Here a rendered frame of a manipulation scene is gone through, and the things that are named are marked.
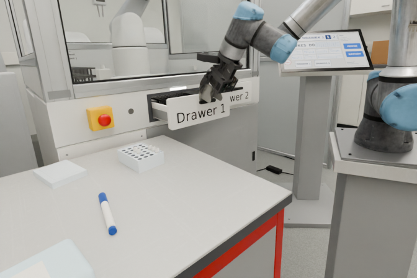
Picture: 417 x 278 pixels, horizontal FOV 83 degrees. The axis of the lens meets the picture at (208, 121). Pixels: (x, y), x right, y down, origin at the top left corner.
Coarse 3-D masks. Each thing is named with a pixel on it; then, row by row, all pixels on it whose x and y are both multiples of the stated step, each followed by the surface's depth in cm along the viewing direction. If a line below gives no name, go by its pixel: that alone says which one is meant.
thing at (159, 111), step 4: (184, 92) 117; (152, 100) 114; (152, 104) 93; (156, 104) 90; (160, 104) 88; (152, 108) 93; (156, 108) 91; (160, 108) 88; (164, 108) 86; (156, 112) 91; (160, 112) 88; (164, 112) 86; (156, 116) 91; (160, 116) 89; (164, 116) 86; (164, 120) 88
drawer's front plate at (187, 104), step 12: (192, 96) 85; (228, 96) 97; (168, 108) 80; (180, 108) 82; (192, 108) 86; (204, 108) 90; (228, 108) 98; (168, 120) 82; (180, 120) 83; (192, 120) 87; (204, 120) 91
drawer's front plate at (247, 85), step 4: (236, 84) 120; (240, 84) 121; (244, 84) 123; (248, 84) 125; (244, 88) 124; (248, 88) 126; (232, 92) 118; (236, 92) 121; (240, 92) 122; (244, 92) 125; (248, 92) 127; (244, 96) 125; (248, 96) 127; (232, 100) 119; (240, 100) 123; (244, 100) 126; (248, 100) 128; (232, 104) 120
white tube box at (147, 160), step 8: (136, 144) 76; (144, 144) 76; (120, 152) 70; (128, 152) 70; (144, 152) 69; (152, 152) 69; (160, 152) 69; (120, 160) 71; (128, 160) 67; (136, 160) 64; (144, 160) 64; (152, 160) 66; (160, 160) 68; (136, 168) 65; (144, 168) 65
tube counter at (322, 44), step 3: (309, 42) 144; (312, 42) 144; (315, 42) 144; (318, 42) 144; (321, 42) 144; (324, 42) 143; (327, 42) 143; (330, 42) 143; (333, 42) 143; (336, 42) 143; (309, 45) 143; (312, 45) 143; (315, 45) 143; (318, 45) 143; (321, 45) 143; (324, 45) 142; (327, 45) 142; (330, 45) 142; (333, 45) 142; (336, 45) 142; (339, 45) 142
